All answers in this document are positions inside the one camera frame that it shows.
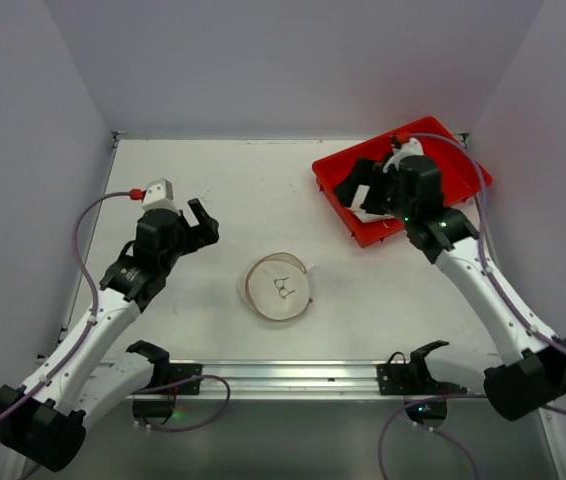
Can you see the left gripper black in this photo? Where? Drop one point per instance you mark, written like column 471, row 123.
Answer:
column 189, row 232

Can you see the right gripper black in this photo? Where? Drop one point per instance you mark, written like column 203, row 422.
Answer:
column 376, row 185

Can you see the pale green bra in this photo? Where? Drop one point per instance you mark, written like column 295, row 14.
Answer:
column 359, row 212

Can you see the white mesh laundry bag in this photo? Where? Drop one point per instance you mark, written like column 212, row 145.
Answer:
column 277, row 287

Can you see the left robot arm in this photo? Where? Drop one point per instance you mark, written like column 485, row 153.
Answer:
column 46, row 419

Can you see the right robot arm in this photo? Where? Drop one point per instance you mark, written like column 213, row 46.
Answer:
column 533, row 368

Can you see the red plastic tray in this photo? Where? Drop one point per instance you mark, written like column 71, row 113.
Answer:
column 459, row 178

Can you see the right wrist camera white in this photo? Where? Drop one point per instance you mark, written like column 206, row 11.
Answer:
column 403, row 145

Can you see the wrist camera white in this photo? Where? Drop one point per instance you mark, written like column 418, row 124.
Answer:
column 403, row 145
column 157, row 195

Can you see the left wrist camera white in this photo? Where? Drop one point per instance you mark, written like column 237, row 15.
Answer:
column 157, row 195

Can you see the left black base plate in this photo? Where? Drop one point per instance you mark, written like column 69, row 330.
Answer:
column 167, row 378

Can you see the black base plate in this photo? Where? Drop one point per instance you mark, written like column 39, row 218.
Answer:
column 401, row 375
column 167, row 378

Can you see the aluminium mounting rail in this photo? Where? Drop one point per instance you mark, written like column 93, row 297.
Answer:
column 307, row 380

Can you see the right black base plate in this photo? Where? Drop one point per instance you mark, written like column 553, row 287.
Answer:
column 401, row 375

